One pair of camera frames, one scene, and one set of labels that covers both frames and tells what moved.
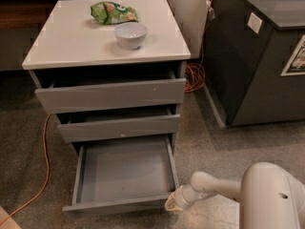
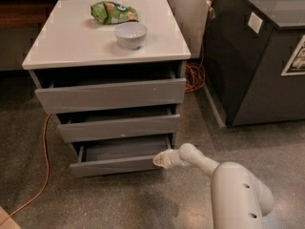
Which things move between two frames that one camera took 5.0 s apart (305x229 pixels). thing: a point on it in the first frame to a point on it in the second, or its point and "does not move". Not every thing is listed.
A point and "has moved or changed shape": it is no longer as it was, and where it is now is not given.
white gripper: [179, 199] to [170, 159]
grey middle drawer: [119, 123] does not move
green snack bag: [107, 12] does not move
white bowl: [131, 35] does not move
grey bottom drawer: [123, 176] has moved or changed shape
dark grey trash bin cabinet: [254, 67] does not move
